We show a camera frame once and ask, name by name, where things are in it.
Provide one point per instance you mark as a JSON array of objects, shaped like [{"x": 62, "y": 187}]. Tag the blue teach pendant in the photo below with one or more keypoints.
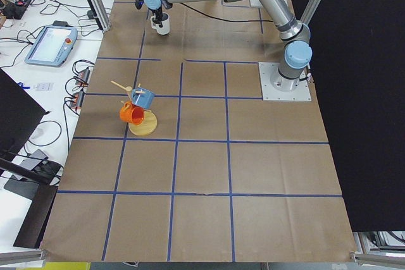
[{"x": 52, "y": 46}]

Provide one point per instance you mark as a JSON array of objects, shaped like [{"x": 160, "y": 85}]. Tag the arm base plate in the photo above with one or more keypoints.
[
  {"x": 275, "y": 87},
  {"x": 255, "y": 4}
]

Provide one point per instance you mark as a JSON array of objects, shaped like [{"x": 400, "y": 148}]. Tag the wooden mug tree stand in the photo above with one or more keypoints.
[{"x": 150, "y": 120}]

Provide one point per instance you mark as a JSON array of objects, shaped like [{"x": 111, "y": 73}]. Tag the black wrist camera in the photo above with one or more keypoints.
[{"x": 138, "y": 4}]

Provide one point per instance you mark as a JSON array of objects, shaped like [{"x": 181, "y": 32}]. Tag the black monitor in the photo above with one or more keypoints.
[{"x": 20, "y": 116}]

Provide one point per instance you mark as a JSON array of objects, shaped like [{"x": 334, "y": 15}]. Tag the black curtain panel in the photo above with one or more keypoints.
[{"x": 358, "y": 67}]

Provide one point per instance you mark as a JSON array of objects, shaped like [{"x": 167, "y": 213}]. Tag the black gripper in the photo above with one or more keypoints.
[{"x": 158, "y": 14}]

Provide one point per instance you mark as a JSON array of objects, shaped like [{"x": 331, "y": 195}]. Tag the blue mug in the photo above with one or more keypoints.
[{"x": 142, "y": 97}]

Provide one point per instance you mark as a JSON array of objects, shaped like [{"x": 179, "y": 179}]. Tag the orange mug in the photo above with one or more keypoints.
[{"x": 131, "y": 113}]

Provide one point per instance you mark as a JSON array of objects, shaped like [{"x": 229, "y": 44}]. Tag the white grey mug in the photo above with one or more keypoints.
[{"x": 164, "y": 27}]

